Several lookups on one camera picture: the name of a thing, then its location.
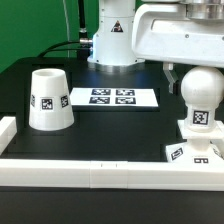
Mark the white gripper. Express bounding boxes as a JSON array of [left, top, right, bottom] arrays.
[[132, 3, 224, 94]]

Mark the white lamp bulb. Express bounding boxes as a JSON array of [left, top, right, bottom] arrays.
[[181, 66, 224, 132]]

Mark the white lamp base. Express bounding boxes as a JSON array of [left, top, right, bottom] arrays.
[[165, 120, 224, 164]]

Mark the white lamp shade cone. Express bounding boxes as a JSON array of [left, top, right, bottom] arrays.
[[29, 68, 74, 131]]

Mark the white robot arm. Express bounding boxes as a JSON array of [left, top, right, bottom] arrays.
[[88, 0, 224, 83]]

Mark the white marker sheet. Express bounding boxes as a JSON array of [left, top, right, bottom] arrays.
[[70, 87, 158, 107]]

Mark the white left fence block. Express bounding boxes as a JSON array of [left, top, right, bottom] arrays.
[[0, 116, 17, 155]]

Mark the black upright cable connector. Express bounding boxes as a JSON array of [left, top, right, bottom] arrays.
[[77, 0, 89, 60]]

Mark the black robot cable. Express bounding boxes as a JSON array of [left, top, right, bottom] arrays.
[[38, 40, 93, 58]]

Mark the white front fence wall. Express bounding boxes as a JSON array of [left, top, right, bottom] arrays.
[[0, 159, 224, 191]]

